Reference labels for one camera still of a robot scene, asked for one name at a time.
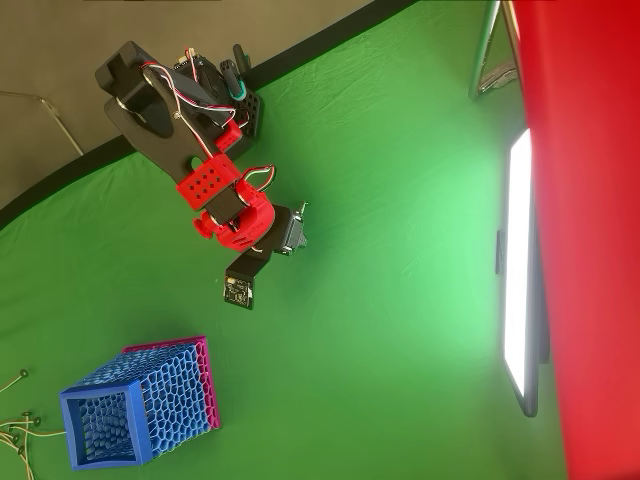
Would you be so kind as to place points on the green cloth with black rim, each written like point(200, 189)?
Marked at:
point(375, 250)

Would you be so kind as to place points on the thin metal rod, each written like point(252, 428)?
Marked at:
point(60, 122)

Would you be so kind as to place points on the chrome tube stand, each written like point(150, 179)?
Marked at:
point(482, 45)

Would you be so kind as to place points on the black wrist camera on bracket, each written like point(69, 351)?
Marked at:
point(239, 287)

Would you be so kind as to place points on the flat LED light panel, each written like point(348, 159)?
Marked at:
point(517, 250)

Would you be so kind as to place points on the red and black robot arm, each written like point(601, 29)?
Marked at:
point(165, 135)

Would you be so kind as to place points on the blue and pink lattice basket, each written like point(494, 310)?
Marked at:
point(170, 390)

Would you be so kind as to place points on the large red blurred object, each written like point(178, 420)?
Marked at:
point(590, 225)

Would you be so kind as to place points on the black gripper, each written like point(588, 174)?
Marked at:
point(294, 234)

